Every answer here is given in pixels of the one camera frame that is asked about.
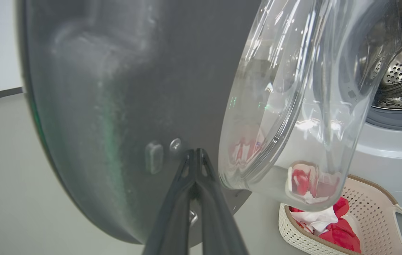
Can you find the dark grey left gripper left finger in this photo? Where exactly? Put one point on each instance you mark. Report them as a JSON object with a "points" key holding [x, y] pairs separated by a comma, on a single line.
{"points": [[172, 219]]}

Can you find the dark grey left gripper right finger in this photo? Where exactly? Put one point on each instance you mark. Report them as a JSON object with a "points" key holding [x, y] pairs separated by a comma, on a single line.
{"points": [[218, 219]]}

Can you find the plain red garment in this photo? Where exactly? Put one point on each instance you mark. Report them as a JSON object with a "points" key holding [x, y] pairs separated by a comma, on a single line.
{"points": [[342, 233]]}

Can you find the dark round washing machine door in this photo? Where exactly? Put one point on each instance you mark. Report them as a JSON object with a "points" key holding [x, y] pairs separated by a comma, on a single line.
{"points": [[115, 88]]}

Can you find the cream perforated laundry basket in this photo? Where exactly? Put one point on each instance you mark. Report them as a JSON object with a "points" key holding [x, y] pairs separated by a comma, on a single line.
{"points": [[371, 212]]}

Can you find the white front-load washing machine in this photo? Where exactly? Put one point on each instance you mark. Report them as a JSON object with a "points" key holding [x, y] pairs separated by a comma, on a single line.
{"points": [[388, 159]]}

